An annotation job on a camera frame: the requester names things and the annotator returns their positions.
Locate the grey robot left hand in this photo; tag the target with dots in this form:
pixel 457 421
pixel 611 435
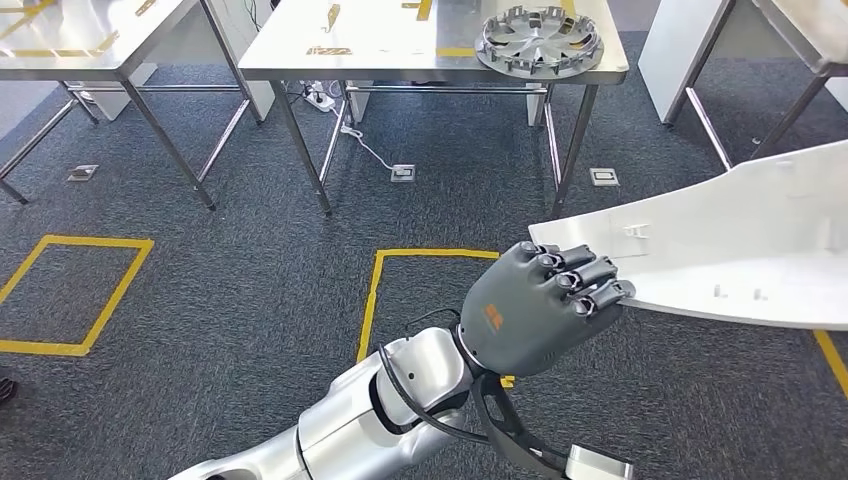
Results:
pixel 517 318

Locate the white plastic body panel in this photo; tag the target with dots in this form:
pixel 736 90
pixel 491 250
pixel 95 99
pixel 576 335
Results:
pixel 729 252

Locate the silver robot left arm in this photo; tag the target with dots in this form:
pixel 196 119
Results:
pixel 358 424

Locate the steel workbench table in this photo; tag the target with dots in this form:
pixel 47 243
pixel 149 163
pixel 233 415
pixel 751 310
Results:
pixel 775 26
pixel 371 33
pixel 79 26

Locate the yellow floor tape square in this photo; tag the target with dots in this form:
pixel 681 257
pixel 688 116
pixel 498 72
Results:
pixel 99 242
pixel 430 254
pixel 831 361

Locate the metal floor outlet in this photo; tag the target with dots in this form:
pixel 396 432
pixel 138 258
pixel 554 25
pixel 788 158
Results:
pixel 604 177
pixel 83 173
pixel 403 173

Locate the silver wheel hubcap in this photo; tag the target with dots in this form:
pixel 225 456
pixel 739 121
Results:
pixel 540 43

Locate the white power strip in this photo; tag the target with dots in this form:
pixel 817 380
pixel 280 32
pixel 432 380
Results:
pixel 320 100

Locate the white side panel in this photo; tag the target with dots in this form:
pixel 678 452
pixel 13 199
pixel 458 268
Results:
pixel 258 99
pixel 682 53

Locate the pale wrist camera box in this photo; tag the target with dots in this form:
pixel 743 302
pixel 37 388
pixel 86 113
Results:
pixel 596 464

